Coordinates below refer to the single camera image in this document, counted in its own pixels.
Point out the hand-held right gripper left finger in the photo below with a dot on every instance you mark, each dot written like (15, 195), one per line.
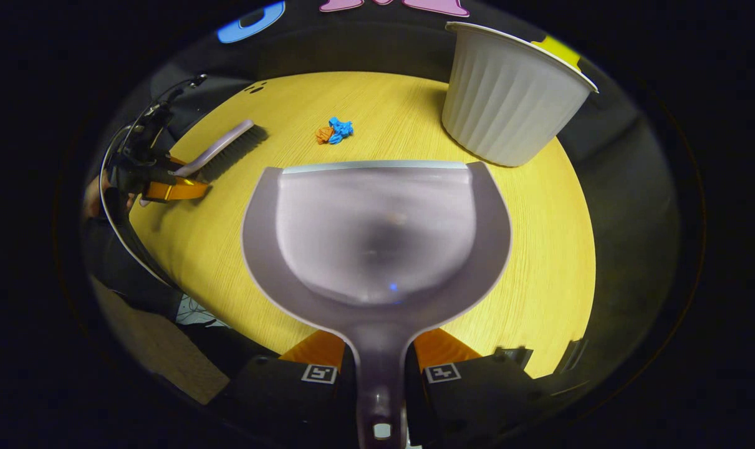
(277, 393)

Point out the orange paper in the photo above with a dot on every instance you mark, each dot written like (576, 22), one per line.
(323, 135)

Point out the pale purple dustpan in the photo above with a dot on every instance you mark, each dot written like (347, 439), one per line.
(377, 237)

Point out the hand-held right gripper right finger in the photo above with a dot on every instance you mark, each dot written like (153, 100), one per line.
(477, 393)

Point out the blue paper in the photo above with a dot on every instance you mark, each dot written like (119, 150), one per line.
(340, 130)

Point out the pale purple small broom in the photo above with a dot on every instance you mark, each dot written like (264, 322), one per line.
(221, 146)

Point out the white ribbed garbage bin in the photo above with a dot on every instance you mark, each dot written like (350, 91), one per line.
(508, 106)

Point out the black desk edge bracket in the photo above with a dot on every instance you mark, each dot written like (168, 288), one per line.
(513, 357)
(575, 355)

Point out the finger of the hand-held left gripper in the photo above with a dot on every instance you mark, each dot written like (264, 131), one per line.
(176, 163)
(177, 190)

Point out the black backdrop cloth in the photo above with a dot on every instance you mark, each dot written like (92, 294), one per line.
(365, 43)

